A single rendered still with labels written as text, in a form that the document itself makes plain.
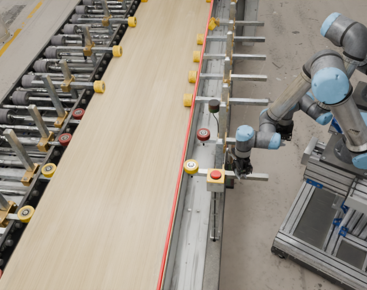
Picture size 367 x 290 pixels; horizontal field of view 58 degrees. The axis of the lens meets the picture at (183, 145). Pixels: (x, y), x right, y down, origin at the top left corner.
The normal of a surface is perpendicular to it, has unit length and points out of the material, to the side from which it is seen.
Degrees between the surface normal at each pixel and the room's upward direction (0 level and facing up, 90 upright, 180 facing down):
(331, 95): 84
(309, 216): 0
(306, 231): 0
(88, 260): 0
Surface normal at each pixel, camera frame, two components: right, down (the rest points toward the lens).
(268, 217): -0.06, -0.68
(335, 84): -0.27, 0.64
